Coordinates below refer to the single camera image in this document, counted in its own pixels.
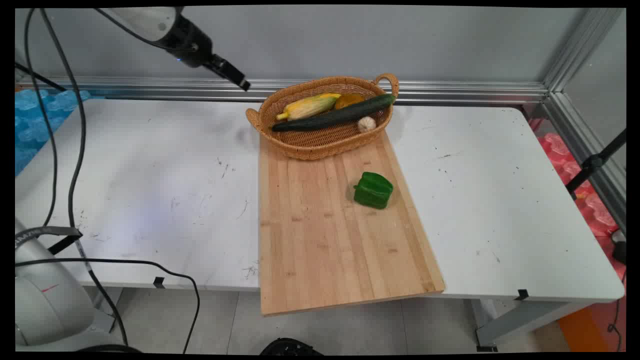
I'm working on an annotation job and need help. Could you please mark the green bell pepper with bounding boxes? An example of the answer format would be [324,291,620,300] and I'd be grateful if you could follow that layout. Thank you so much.
[353,171,394,210]

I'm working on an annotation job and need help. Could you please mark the black cable by wall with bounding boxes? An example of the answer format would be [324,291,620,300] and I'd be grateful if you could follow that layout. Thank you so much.
[15,61,67,93]

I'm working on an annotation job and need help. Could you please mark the long dark green cucumber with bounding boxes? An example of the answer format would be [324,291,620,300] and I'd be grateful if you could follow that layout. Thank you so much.
[271,93,397,133]

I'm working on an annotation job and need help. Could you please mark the grey printed velcro strap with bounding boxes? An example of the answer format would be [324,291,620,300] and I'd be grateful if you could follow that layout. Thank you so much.
[15,226,84,256]

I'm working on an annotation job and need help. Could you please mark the black cable over floor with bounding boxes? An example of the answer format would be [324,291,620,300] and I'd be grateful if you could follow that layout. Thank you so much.
[15,258,201,354]

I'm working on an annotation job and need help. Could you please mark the orange box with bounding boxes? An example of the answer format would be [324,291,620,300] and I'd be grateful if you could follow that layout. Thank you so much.
[557,304,615,353]

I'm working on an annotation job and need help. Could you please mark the orange round vegetable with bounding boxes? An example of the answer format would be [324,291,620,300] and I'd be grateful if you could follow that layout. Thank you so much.
[334,93,366,110]

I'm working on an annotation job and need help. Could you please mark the woven wicker basket with handles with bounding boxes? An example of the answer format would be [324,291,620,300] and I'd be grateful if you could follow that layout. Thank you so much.
[245,73,400,161]

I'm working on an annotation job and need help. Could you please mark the black stand pole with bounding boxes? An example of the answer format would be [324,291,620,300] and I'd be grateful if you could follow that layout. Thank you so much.
[565,129,627,201]

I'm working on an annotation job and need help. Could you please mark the thin black cable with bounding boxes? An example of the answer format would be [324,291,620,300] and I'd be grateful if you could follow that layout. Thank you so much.
[23,7,59,227]

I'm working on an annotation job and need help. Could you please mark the slanted aluminium frame rail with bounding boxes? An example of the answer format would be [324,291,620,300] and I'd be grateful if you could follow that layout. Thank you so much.
[542,92,627,235]

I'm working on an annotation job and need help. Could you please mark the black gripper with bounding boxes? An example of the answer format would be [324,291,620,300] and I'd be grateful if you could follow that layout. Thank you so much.
[162,14,251,92]

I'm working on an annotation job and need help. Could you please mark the small black device with cord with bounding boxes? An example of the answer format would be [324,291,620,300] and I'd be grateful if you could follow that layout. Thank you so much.
[607,229,627,352]

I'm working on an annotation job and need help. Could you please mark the blue foam mat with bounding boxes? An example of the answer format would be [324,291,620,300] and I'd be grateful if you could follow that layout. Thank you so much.
[15,88,94,176]

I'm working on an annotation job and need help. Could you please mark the horizontal aluminium frame rail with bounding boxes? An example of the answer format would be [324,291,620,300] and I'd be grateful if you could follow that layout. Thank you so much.
[15,76,549,106]

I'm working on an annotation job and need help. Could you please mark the pink foam mat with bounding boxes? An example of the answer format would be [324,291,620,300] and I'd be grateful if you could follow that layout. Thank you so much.
[529,117,627,283]

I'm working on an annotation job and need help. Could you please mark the yellow corn cob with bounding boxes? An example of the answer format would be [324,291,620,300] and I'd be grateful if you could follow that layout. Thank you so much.
[276,93,342,122]

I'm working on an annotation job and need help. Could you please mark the grey table leg with foot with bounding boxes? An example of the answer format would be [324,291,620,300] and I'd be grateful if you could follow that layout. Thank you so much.
[470,298,597,353]

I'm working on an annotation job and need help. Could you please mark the upright aluminium frame post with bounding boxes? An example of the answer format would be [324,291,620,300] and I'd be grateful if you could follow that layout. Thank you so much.
[543,7,626,94]

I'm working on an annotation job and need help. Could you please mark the wooden cutting board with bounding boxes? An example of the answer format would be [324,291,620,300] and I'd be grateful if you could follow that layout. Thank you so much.
[258,131,446,317]

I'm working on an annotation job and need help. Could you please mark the black round object on floor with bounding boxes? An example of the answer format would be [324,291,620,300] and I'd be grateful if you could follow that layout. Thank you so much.
[260,337,324,356]

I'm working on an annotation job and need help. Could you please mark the thick black cable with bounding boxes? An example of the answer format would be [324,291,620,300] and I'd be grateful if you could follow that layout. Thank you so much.
[39,7,130,347]

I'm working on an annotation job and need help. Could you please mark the black cable to gripper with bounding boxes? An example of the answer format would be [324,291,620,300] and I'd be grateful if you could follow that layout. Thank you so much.
[94,7,177,52]

